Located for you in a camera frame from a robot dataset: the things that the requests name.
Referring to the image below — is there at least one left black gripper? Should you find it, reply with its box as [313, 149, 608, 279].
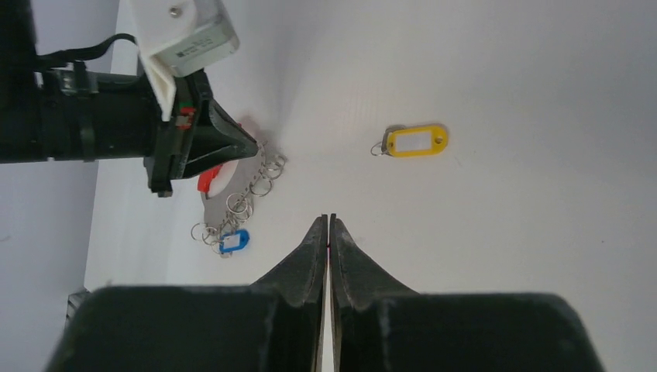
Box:
[143, 70, 258, 198]

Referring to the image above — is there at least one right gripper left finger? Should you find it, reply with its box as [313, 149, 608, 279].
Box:
[46, 215, 328, 371]

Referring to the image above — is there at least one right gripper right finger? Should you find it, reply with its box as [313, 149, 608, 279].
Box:
[329, 216, 604, 371]

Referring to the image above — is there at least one metal key holder red handle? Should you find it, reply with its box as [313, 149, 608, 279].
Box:
[190, 117, 287, 259]

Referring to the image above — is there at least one blue key tag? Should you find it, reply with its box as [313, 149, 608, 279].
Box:
[218, 229, 250, 255]

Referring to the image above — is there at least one yellow key tag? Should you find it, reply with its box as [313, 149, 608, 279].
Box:
[370, 124, 449, 158]

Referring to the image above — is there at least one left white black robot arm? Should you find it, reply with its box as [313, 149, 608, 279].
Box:
[1, 1, 258, 197]

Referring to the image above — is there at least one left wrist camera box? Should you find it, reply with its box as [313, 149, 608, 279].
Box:
[127, 0, 240, 122]

